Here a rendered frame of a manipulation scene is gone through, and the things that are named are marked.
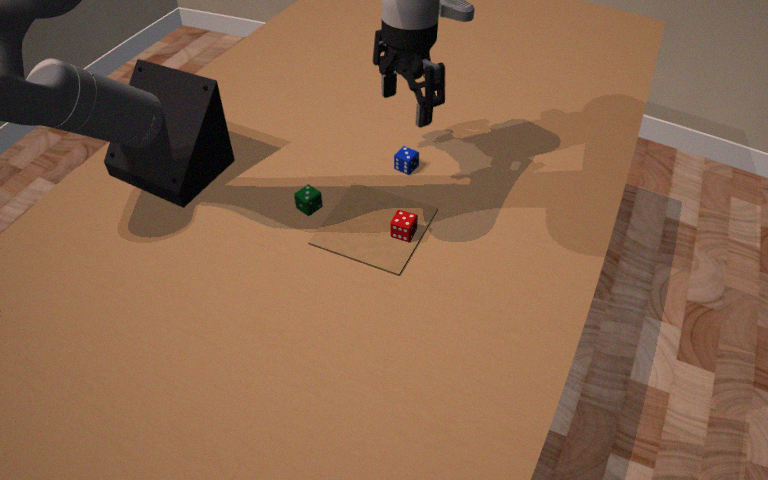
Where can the green die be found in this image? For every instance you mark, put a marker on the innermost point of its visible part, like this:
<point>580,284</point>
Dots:
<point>308,200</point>

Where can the tan square mat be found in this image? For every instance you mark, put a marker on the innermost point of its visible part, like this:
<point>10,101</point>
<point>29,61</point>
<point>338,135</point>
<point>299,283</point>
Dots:
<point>358,228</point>

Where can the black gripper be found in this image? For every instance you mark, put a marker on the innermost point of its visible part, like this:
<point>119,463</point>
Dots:
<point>412,63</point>

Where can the red die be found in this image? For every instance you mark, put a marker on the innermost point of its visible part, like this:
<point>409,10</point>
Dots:
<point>403,225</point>

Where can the blue die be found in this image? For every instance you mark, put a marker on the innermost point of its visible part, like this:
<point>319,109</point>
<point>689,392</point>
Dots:
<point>406,160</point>

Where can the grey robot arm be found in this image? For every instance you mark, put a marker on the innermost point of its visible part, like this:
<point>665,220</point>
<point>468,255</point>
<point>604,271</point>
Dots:
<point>76,100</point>

